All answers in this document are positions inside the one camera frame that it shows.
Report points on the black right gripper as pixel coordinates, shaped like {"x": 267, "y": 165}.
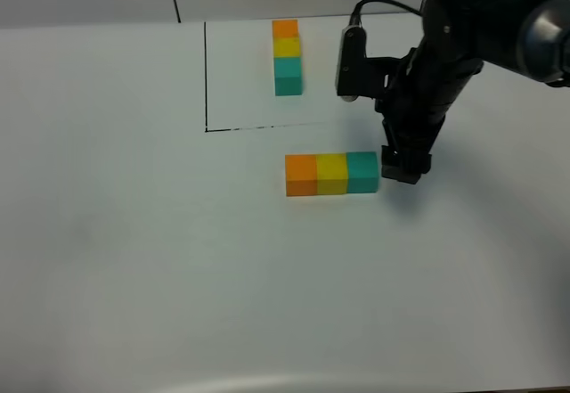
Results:
{"x": 414, "y": 110}

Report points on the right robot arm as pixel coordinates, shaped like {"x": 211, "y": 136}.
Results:
{"x": 527, "y": 37}

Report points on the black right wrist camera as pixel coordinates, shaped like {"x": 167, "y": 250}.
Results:
{"x": 359, "y": 75}

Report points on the teal template block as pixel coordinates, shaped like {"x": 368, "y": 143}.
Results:
{"x": 288, "y": 76}

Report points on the orange template block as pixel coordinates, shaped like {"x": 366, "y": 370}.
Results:
{"x": 285, "y": 29}

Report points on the yellow template block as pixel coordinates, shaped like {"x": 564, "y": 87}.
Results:
{"x": 286, "y": 47}

